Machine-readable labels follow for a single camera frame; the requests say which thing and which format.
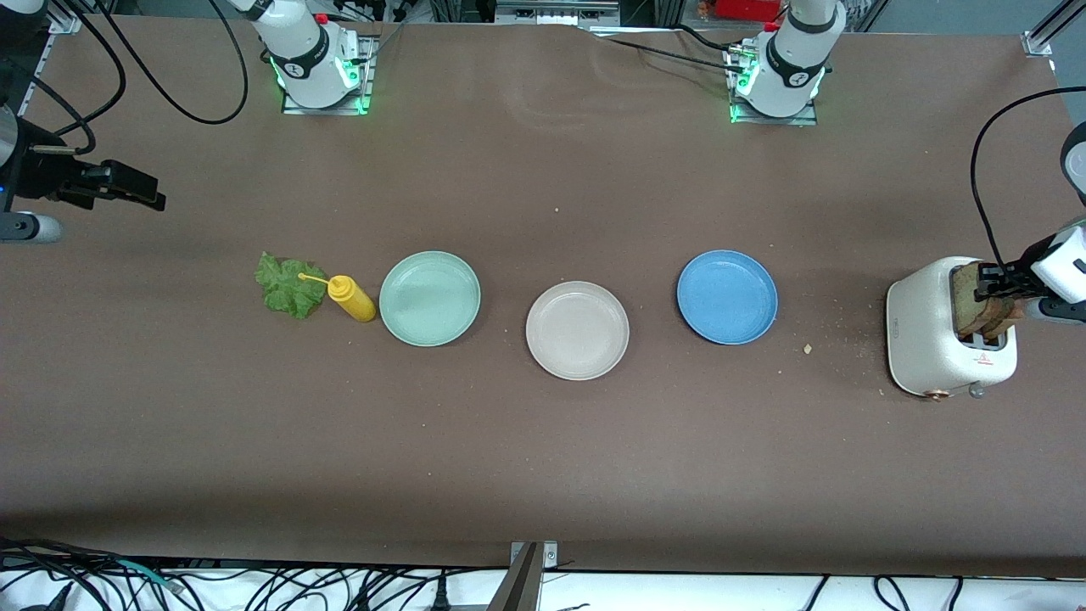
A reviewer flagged yellow mustard squeeze bottle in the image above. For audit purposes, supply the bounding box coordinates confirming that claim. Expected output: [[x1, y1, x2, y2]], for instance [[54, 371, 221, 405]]
[[297, 272, 377, 323]]

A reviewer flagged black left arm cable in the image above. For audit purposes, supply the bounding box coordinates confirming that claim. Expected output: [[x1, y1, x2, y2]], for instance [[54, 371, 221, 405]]
[[970, 85, 1086, 272]]

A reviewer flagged dark crusted bread slice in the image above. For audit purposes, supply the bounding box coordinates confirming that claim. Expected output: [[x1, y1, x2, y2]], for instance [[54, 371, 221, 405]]
[[984, 293, 1026, 340]]

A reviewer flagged aluminium frame rail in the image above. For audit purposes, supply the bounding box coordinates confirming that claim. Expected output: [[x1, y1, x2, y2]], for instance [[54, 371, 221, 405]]
[[1022, 0, 1086, 59], [15, 0, 86, 115]]

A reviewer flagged grey metal box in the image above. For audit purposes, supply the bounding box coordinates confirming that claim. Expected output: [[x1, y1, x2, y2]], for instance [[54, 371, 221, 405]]
[[495, 0, 620, 26]]

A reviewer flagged teal cable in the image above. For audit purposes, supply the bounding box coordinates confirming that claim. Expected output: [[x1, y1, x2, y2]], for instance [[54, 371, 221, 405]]
[[109, 558, 183, 592]]

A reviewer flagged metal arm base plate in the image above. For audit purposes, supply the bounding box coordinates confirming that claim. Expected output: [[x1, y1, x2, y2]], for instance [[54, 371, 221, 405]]
[[282, 34, 374, 115], [728, 42, 820, 126]]

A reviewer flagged pale green plate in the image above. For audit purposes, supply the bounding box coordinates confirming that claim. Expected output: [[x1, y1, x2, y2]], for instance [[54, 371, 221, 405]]
[[378, 250, 482, 348]]

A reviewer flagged white toaster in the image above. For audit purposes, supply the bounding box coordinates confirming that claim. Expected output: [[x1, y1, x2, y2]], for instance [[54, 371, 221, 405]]
[[886, 256, 1019, 401]]

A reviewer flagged tangled black cable bundle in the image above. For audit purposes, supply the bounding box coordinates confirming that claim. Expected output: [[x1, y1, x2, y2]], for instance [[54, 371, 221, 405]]
[[0, 536, 476, 611]]

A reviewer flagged metal table bracket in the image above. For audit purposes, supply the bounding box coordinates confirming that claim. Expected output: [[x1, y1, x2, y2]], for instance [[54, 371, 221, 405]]
[[485, 541, 559, 611]]

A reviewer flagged beige plate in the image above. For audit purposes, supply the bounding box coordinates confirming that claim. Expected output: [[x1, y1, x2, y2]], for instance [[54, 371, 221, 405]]
[[525, 281, 630, 381]]

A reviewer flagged green lettuce leaf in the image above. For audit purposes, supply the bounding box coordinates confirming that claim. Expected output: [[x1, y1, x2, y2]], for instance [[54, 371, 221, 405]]
[[255, 251, 330, 321]]

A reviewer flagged blue plate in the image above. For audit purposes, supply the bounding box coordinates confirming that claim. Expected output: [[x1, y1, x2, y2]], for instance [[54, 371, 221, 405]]
[[676, 249, 779, 345]]

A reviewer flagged light brown bread slice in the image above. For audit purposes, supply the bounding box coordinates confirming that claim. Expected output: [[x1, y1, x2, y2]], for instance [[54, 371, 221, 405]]
[[950, 263, 994, 334]]

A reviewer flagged black base cable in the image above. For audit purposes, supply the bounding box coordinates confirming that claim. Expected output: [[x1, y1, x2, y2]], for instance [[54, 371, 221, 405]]
[[585, 24, 756, 77]]

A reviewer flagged red box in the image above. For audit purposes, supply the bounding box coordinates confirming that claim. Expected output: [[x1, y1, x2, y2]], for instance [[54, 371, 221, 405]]
[[711, 0, 783, 23]]

